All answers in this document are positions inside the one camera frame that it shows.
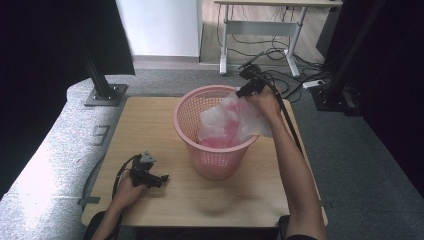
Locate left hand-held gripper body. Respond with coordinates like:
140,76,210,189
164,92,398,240
129,151,158,188

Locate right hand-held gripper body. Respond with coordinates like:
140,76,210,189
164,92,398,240
237,52,268,91

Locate translucent pink plastic bag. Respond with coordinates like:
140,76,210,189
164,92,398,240
198,91,274,149

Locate pink plastic mesh basket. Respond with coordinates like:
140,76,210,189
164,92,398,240
173,84,261,181

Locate person's right hand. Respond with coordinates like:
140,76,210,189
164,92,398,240
247,85,283,123

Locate person's left hand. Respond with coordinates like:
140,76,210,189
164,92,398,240
114,171,148,212

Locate grey tape strip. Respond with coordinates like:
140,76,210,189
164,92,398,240
77,196,101,206

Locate white power strip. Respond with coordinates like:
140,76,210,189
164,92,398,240
302,79,326,90

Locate black metal stand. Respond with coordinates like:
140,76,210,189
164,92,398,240
78,33,129,108
309,0,389,117

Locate person's right leg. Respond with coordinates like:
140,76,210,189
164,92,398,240
278,214,291,240

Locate black curtain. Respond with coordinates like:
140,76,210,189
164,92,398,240
0,0,136,201
316,0,424,201

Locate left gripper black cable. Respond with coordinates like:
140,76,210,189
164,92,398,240
111,153,143,201

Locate black cables under desk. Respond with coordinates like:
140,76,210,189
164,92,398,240
216,4,323,64

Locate coiled black floor cable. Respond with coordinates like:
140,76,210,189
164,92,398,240
261,69,303,101

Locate white metal frame desk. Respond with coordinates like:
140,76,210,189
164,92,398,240
214,0,344,78

